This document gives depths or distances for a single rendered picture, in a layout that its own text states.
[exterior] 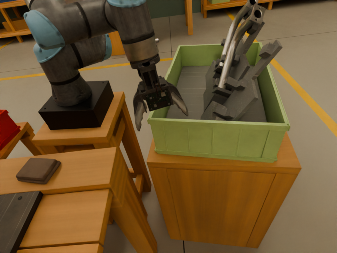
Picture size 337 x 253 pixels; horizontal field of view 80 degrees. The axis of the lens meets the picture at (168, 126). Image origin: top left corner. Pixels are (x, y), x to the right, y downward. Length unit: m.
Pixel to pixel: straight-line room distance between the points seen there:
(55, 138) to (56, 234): 0.42
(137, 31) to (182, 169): 0.50
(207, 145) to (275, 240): 0.95
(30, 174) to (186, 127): 0.47
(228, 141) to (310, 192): 1.15
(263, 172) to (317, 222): 0.91
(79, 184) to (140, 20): 0.45
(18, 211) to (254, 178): 0.73
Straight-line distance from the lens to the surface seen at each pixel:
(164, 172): 0.79
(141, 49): 0.46
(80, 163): 0.69
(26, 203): 0.69
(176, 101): 0.54
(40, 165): 0.71
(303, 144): 2.03
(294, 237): 1.55
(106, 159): 0.66
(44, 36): 0.50
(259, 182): 0.83
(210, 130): 0.64
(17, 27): 6.46
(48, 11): 0.52
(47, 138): 0.94
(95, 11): 0.52
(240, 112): 0.64
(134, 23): 0.45
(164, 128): 0.66
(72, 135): 0.89
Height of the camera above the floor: 1.37
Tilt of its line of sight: 42 degrees down
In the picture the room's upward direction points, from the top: 9 degrees counter-clockwise
